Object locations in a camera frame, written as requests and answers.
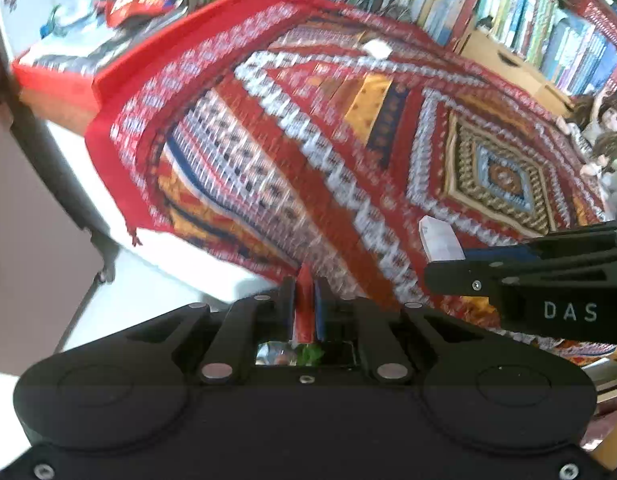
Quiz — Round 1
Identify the white crumpled tissue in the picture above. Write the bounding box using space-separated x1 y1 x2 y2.
363 39 393 60

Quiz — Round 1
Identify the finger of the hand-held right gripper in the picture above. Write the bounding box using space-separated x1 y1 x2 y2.
461 217 617 264
423 257 617 297

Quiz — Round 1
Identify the red mesh basket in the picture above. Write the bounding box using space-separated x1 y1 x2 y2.
577 0 617 47

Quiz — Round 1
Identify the doll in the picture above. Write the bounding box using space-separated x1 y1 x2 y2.
557 94 617 177

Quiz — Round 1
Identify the patterned red tablecloth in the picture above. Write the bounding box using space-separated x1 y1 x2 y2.
83 0 617 361

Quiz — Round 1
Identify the red snack bag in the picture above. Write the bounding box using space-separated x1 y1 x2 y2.
95 0 170 29

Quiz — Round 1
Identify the stack of magazines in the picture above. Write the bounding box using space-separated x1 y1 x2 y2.
24 2 190 80

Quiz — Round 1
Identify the pink wrapper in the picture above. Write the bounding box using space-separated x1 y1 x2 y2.
294 262 319 345

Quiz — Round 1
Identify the shelf row of colourful books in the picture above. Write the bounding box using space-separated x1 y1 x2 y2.
476 0 617 100

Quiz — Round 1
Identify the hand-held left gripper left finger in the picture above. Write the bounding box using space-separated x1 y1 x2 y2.
123 276 297 385

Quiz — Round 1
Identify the white paper carton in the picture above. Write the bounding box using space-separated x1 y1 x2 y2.
419 215 465 264

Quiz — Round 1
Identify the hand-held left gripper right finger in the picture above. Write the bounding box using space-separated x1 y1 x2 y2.
313 277 495 385

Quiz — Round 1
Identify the miniature black bicycle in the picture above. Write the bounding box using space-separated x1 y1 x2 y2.
359 0 415 21

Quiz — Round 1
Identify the wooden drawer box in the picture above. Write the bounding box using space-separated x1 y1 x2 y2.
457 26 575 112

